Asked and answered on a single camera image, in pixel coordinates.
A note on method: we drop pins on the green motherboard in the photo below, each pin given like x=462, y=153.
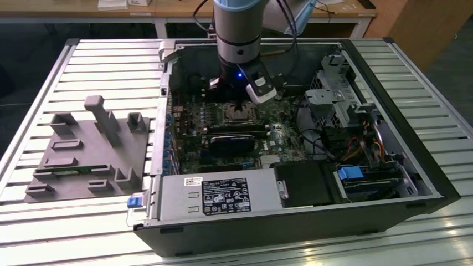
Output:
x=292, y=138

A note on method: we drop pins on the silver chipset heatsink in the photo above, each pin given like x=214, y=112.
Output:
x=271, y=161

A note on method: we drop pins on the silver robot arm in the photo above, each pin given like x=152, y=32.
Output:
x=236, y=27

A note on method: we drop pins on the wooden desk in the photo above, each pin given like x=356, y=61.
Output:
x=74, y=12

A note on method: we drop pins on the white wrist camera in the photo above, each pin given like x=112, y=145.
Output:
x=263, y=90

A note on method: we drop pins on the black and grey PC case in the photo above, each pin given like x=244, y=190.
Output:
x=296, y=235

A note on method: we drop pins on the silver metal disk bay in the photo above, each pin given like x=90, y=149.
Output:
x=332, y=97

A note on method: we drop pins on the black plastic shroud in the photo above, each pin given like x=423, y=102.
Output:
x=303, y=183

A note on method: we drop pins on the CPU socket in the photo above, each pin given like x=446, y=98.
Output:
x=240, y=123

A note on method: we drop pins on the blue case latch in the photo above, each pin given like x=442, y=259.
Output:
x=134, y=201

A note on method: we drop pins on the grey power supply unit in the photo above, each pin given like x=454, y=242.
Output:
x=178, y=199

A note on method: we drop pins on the hard disk in blue carrier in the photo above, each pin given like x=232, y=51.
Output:
x=351, y=173

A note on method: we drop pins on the black graphics card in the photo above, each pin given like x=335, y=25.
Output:
x=232, y=145

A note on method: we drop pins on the grey parts rack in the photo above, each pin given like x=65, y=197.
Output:
x=92, y=155

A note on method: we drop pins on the wooden cabinet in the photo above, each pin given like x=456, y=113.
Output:
x=426, y=27

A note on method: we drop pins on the white box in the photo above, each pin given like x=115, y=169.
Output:
x=111, y=4
x=139, y=2

